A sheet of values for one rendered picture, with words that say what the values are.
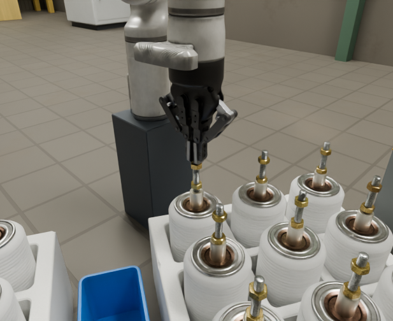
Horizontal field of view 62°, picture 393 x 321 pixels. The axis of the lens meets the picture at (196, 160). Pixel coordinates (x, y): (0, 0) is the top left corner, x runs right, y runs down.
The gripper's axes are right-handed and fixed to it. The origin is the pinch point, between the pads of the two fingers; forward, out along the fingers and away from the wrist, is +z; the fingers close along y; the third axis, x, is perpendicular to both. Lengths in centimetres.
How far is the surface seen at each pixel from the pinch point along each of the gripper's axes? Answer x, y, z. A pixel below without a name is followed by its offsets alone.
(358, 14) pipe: -242, 39, 3
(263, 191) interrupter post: -8.7, -8.0, 9.2
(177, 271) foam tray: 8.1, -2.5, 17.8
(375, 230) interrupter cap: -11.7, -25.6, 10.5
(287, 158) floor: -68, 10, 36
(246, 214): -4.6, -7.4, 12.1
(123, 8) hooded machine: -258, 316, 15
